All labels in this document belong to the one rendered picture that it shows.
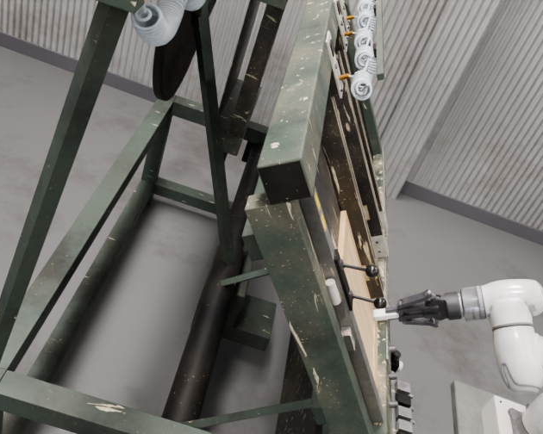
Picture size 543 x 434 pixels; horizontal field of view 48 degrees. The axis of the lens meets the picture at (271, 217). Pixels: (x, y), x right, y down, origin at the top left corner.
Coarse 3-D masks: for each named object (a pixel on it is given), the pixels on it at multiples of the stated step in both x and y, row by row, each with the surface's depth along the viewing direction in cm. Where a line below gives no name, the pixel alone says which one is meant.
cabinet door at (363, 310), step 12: (348, 228) 221; (348, 240) 218; (348, 252) 214; (360, 264) 234; (348, 276) 206; (360, 276) 231; (360, 288) 226; (360, 300) 222; (360, 312) 218; (372, 312) 244; (360, 324) 214; (372, 324) 241; (372, 336) 236; (372, 348) 231; (372, 360) 226; (372, 372) 222
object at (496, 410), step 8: (496, 400) 243; (504, 400) 244; (488, 408) 245; (496, 408) 239; (504, 408) 241; (520, 408) 243; (488, 416) 243; (496, 416) 236; (504, 416) 237; (488, 424) 241; (496, 424) 234; (504, 424) 234; (488, 432) 238; (496, 432) 232; (504, 432) 231; (512, 432) 232
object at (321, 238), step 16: (304, 208) 165; (320, 208) 167; (320, 224) 167; (320, 240) 170; (320, 256) 173; (336, 272) 176; (352, 320) 186; (352, 352) 194; (368, 368) 200; (368, 384) 202; (368, 400) 206
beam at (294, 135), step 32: (320, 0) 221; (320, 32) 191; (288, 64) 176; (320, 64) 170; (288, 96) 156; (320, 96) 161; (288, 128) 141; (320, 128) 154; (288, 160) 128; (288, 192) 132
